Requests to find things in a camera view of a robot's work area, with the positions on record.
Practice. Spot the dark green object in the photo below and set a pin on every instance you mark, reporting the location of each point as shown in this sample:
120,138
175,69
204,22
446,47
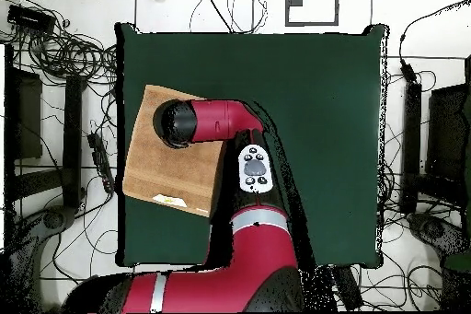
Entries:
458,262

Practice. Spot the grey chair base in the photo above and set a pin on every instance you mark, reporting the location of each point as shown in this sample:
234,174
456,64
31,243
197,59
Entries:
434,229
55,218

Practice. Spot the black box device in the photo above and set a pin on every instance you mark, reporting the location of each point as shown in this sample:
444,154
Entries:
31,18

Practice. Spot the black rectangular floor device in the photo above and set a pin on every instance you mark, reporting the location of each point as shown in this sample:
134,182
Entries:
347,288

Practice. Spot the dark green table cloth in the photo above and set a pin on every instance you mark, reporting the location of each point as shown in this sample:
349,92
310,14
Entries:
312,126

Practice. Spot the grey square frame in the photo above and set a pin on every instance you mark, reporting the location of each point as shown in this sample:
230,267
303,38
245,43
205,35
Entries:
312,23

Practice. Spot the black power strip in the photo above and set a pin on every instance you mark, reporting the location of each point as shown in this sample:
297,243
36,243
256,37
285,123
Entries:
103,163

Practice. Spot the orange terry towel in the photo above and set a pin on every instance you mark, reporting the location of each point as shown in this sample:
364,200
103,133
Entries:
173,174

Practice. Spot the black metal stand frame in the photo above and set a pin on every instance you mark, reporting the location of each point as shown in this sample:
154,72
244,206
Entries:
412,144
71,137

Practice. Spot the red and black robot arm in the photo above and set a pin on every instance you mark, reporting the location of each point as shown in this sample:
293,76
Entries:
257,251

